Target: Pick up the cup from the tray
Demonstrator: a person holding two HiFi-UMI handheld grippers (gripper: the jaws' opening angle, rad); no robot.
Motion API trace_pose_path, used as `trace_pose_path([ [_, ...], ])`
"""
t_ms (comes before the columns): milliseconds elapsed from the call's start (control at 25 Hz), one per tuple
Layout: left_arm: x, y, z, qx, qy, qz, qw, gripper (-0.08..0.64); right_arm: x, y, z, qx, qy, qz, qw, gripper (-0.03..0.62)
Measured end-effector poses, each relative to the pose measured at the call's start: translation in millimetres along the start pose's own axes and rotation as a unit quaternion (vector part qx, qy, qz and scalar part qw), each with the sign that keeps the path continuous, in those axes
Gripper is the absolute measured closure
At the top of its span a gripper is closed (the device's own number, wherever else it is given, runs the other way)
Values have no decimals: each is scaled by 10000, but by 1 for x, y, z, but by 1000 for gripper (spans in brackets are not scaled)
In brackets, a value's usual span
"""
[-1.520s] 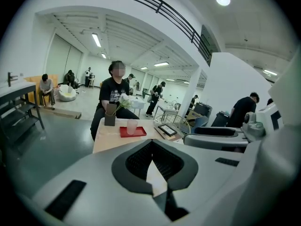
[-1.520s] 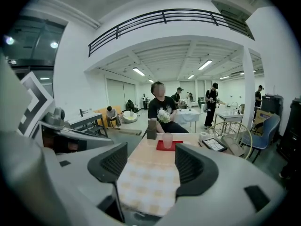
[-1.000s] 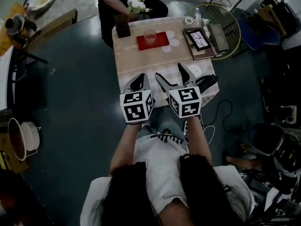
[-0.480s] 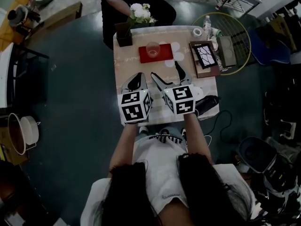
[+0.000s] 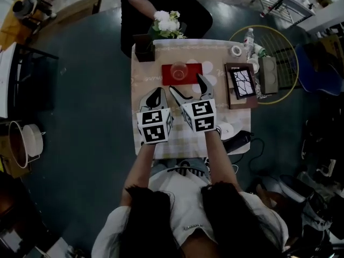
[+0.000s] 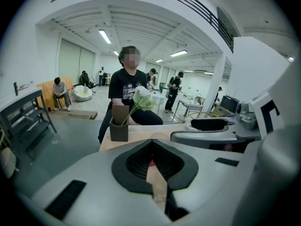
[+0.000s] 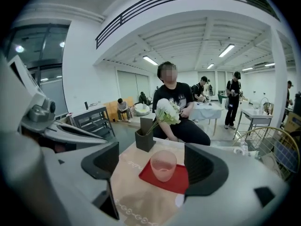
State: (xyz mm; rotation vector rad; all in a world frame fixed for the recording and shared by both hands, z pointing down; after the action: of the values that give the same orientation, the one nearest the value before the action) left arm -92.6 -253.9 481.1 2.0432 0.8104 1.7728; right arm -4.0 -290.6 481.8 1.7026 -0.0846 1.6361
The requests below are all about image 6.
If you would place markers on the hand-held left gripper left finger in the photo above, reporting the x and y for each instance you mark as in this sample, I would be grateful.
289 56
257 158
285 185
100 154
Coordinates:
94 185

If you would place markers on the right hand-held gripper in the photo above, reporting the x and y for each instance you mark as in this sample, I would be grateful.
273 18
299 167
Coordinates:
289 98

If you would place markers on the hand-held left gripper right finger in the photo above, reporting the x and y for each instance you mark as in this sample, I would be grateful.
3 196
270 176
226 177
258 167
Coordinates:
207 185

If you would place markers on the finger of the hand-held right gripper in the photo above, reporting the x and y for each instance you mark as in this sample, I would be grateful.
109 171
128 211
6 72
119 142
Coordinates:
211 121
200 138

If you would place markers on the cardboard box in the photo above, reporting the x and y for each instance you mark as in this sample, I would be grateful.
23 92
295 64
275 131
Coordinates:
222 112

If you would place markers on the black plastic crate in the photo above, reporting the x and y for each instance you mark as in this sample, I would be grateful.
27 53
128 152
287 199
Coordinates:
229 103

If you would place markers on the white metal table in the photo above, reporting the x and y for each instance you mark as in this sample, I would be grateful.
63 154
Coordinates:
190 105

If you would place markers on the dark brown box vase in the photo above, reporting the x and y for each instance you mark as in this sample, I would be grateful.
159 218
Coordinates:
118 132

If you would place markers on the table with checkered cloth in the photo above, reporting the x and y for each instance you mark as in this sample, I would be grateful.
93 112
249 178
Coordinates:
141 131

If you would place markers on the white flower bouquet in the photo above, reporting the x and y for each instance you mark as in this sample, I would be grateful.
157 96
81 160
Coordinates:
142 94

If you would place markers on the long wooden plank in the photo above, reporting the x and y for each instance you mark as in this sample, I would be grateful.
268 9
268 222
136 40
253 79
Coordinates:
77 114

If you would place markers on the ceiling strip light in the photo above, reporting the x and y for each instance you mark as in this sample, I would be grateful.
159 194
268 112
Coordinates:
105 36
178 53
116 53
159 60

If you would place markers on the beige cushioned chair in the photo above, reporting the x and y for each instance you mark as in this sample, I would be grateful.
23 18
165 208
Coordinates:
8 161

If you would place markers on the white round cushion bed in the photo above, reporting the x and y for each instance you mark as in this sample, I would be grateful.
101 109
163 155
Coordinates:
82 95

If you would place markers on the black shelf rack white top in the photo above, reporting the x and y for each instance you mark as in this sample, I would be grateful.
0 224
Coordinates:
23 126

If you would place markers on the black balcony railing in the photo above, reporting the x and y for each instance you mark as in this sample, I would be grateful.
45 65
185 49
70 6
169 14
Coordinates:
218 25

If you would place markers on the orange board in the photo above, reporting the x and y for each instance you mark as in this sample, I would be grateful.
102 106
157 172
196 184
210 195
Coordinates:
47 91

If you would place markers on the wooden stool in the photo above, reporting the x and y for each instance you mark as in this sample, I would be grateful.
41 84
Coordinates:
107 79

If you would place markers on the large white window blind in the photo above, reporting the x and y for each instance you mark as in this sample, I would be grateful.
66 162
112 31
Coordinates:
70 60

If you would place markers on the silver fisheye camera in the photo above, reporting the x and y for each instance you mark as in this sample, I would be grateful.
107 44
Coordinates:
245 116

